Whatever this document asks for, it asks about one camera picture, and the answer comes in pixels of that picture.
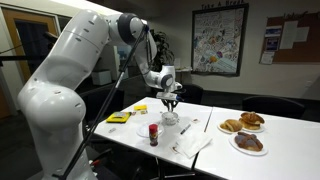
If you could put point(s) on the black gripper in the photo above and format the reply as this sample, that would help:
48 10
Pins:
170 102

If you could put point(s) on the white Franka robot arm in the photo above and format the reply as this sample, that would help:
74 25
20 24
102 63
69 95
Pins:
66 66

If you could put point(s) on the cut glass bowl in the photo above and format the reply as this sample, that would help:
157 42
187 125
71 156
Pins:
170 122

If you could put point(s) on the black office chair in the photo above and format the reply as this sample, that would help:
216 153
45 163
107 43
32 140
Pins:
193 95
273 106

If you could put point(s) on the black marker pen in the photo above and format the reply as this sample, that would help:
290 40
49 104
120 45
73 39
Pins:
185 129

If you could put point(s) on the open yellow crayon box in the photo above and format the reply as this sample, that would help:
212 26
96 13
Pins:
140 107

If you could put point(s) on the red spice bottle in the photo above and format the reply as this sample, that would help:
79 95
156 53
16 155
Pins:
153 135

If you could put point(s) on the white round plate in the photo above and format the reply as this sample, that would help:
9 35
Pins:
143 130

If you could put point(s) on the white side table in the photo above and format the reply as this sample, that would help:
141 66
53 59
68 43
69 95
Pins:
183 70

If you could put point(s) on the white paper napkin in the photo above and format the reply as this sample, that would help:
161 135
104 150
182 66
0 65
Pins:
193 144

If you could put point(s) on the yellow Crayola marker box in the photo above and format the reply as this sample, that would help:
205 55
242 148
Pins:
118 117

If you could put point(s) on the dark green potted plant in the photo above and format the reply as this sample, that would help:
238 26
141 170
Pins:
163 50

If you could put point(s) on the white bread plate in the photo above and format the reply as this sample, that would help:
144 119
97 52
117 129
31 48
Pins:
248 153
224 131
256 130

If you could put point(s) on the golden bread loaf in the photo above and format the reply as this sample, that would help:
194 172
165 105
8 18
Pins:
231 125

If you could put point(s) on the black tripod pole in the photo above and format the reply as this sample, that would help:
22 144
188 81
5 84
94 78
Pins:
104 103

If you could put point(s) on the white storage box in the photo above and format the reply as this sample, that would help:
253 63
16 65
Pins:
101 77

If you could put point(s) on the framed colourful poster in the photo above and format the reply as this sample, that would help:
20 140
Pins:
216 40

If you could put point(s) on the brown braided bread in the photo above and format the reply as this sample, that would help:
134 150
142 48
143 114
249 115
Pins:
251 119

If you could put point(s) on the dark brown bread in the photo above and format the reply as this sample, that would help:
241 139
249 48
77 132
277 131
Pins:
248 141

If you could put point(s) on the white printed notice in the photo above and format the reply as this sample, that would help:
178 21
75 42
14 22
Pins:
266 57

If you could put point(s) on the dark blue flyer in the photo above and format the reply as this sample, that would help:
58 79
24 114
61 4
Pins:
272 44

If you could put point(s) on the blue white flyer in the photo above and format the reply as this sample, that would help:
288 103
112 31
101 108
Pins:
273 31

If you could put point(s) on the tall white paper sheet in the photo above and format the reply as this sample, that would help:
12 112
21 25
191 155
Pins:
288 35

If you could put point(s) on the brown cork board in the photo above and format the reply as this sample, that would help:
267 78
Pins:
306 53

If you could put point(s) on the small white paper sheet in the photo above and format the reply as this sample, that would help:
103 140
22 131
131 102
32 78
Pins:
303 34

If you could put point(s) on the wooden door with window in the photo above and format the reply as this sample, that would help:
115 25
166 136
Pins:
10 33

